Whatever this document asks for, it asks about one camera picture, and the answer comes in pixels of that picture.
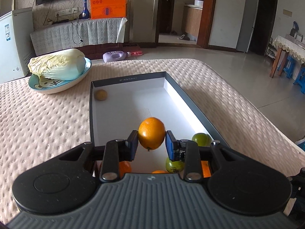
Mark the blue glass bottle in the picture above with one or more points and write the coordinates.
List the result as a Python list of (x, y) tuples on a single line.
[(85, 13)]

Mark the white chest freezer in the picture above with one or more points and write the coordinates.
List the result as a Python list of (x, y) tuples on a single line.
[(15, 44)]

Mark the pink quilted table cover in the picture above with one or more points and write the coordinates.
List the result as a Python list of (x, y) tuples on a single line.
[(37, 127)]

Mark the green fruit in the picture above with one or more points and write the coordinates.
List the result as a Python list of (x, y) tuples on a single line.
[(174, 166), (202, 139)]

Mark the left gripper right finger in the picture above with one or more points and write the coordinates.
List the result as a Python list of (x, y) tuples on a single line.
[(186, 151)]

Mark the large orange mandarin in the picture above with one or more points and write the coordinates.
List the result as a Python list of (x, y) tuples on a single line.
[(124, 167)]

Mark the blue plastic stool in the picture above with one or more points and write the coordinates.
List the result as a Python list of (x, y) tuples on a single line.
[(300, 80), (288, 66)]

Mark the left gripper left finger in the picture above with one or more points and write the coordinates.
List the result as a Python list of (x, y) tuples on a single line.
[(116, 151)]

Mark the napa cabbage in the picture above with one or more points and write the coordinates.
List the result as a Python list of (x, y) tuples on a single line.
[(61, 65)]

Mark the red floor scale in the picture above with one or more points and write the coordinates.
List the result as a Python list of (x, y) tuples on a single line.
[(132, 49)]

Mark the wooden side table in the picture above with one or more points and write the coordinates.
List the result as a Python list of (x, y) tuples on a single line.
[(286, 46)]

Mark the wooden kitchen cabinet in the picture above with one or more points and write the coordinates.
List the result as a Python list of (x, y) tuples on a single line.
[(191, 20)]

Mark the orange gift bag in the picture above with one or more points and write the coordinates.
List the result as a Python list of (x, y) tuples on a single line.
[(102, 9)]

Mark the white blue plate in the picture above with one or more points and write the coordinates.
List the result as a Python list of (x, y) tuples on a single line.
[(50, 86)]

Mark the stemmed mandarin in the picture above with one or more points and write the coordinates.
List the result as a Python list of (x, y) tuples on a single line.
[(205, 169)]

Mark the grey white cardboard box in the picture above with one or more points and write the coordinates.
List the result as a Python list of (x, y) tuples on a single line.
[(133, 99)]

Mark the brown longan fruit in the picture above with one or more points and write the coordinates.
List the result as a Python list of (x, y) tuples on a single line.
[(100, 95)]

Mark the silver refrigerator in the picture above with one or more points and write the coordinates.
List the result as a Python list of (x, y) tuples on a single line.
[(247, 25)]

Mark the small orange kumquat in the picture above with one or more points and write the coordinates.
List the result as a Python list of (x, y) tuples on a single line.
[(151, 133), (160, 172)]

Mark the cloth covered TV cabinet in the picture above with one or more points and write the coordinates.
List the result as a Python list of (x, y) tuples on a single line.
[(78, 33)]

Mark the purple detergent bottle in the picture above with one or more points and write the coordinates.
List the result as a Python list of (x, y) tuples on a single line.
[(115, 56)]

